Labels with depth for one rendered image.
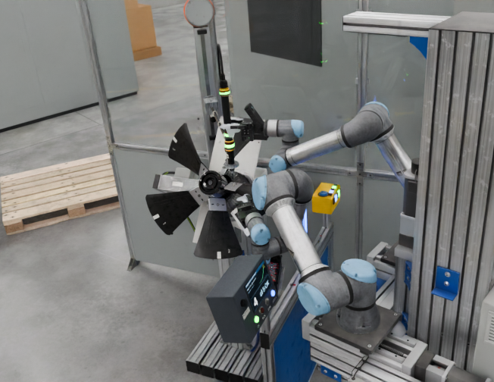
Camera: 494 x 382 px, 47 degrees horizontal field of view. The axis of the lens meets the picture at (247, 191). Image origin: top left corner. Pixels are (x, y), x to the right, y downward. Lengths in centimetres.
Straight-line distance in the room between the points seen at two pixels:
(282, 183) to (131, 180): 209
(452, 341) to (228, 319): 77
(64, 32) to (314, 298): 648
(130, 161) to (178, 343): 124
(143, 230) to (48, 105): 411
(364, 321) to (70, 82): 651
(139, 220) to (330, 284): 243
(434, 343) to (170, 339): 194
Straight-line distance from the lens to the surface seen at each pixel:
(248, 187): 262
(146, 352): 359
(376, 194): 323
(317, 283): 185
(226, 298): 184
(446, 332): 208
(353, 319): 198
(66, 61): 793
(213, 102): 309
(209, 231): 261
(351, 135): 220
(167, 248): 408
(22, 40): 771
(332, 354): 214
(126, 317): 388
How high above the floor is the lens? 237
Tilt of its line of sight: 27 degrees down
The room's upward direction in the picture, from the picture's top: 5 degrees counter-clockwise
